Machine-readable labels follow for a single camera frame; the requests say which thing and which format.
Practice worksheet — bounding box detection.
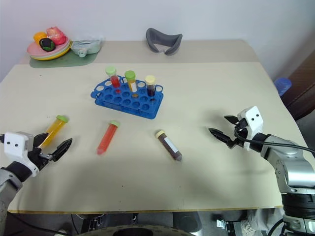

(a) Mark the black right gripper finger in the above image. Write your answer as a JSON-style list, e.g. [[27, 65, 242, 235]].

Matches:
[[224, 115, 239, 125], [208, 127, 234, 146]]

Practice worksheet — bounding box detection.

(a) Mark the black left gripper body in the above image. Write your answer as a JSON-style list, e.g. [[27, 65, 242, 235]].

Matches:
[[27, 136, 55, 171]]

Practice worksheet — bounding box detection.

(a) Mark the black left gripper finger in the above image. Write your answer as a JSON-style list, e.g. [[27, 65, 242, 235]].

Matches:
[[33, 132, 50, 148], [51, 138, 73, 162]]

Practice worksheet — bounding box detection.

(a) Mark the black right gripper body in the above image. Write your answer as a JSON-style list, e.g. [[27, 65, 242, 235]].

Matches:
[[227, 118, 250, 149]]

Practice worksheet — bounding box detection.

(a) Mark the red tube green cap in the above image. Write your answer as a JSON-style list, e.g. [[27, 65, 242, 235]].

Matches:
[[96, 120, 121, 156], [105, 66, 122, 89]]

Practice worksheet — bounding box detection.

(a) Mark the labelled brown tube yellow cap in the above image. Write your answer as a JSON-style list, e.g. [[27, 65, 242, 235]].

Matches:
[[155, 130, 184, 162]]

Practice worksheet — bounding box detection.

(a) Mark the blue test tube rack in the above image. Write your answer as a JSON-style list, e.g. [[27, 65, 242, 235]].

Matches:
[[91, 75, 164, 120]]

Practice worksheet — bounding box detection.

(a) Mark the dark tube yellow cap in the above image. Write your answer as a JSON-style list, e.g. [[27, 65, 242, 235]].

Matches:
[[144, 75, 157, 97]]

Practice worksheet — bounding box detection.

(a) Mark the labelled orange tube green cap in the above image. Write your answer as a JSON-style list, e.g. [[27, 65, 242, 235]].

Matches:
[[124, 70, 138, 93]]

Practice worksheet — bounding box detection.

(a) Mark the bottle with blue cap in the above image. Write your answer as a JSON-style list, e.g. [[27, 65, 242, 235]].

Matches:
[[273, 77, 293, 97]]

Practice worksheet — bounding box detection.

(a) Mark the brown wooden furniture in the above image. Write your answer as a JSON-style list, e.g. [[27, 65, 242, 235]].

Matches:
[[280, 48, 315, 121]]

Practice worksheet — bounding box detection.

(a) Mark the green place mat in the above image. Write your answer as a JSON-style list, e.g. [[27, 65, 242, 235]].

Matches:
[[29, 50, 99, 69]]

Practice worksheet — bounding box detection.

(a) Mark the yellow plate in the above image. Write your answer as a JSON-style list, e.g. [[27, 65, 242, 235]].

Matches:
[[31, 40, 74, 61]]

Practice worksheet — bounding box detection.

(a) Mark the light green plate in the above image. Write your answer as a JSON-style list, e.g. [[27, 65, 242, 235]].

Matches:
[[30, 41, 72, 59]]

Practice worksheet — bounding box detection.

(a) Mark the pink plate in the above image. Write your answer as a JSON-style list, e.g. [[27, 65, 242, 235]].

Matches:
[[27, 39, 71, 57]]

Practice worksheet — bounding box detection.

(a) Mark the grey round base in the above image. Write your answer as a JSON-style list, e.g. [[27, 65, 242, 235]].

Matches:
[[173, 211, 200, 232]]

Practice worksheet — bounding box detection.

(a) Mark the black and green toy food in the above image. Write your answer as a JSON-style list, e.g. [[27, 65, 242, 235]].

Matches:
[[39, 37, 56, 53]]

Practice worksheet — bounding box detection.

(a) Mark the orange toy fruit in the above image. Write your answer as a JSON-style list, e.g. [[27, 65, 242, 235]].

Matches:
[[33, 31, 48, 45]]

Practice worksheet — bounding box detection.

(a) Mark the pink toy food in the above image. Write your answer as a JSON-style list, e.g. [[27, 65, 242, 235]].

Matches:
[[46, 26, 67, 46]]

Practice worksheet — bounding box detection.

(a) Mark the clear bag with green contents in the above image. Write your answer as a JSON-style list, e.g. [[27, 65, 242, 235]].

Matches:
[[70, 36, 104, 58]]

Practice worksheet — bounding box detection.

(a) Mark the grey foam face pad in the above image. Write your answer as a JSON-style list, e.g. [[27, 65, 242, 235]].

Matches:
[[145, 27, 184, 57]]

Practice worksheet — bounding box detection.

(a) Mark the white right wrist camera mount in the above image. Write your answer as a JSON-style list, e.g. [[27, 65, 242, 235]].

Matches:
[[237, 106, 264, 151]]

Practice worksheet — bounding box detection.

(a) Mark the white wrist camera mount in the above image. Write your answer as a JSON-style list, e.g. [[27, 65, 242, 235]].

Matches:
[[3, 131, 40, 177], [237, 106, 264, 151]]

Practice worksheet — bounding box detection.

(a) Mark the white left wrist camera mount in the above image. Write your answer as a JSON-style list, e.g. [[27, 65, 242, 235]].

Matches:
[[3, 131, 40, 177]]

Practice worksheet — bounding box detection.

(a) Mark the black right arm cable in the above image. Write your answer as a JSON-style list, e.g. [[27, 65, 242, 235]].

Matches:
[[233, 125, 315, 154]]

